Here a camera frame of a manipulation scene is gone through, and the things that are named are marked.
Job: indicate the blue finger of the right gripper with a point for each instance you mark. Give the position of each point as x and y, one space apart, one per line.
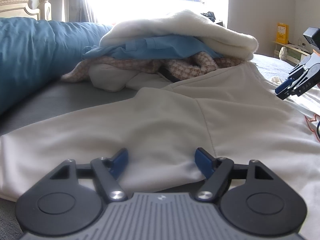
296 72
283 88

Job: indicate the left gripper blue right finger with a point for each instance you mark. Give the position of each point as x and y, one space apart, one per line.
205 162

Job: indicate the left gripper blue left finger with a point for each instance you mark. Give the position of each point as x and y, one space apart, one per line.
119 162

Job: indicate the white bear print sweatshirt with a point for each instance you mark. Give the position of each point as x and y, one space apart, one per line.
160 129

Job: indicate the dark clothes on windowsill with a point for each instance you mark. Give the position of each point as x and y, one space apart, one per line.
210 15

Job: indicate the white and green desk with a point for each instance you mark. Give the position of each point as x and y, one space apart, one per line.
294 54

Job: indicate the white yarn ball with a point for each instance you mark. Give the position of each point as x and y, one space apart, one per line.
283 53

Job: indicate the yellow box on desk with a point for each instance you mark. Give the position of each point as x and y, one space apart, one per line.
282 35

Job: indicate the grey bed sheet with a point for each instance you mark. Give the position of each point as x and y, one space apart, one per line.
37 104

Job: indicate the light blue garment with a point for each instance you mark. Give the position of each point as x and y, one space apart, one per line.
153 48

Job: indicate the cream fleece garment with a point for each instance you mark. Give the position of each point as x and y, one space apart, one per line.
188 23

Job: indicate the blue duvet roll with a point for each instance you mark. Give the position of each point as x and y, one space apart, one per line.
35 52

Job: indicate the grey curtain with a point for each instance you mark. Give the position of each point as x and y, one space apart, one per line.
80 11

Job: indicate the cream carved headboard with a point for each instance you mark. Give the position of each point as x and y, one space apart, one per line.
20 8

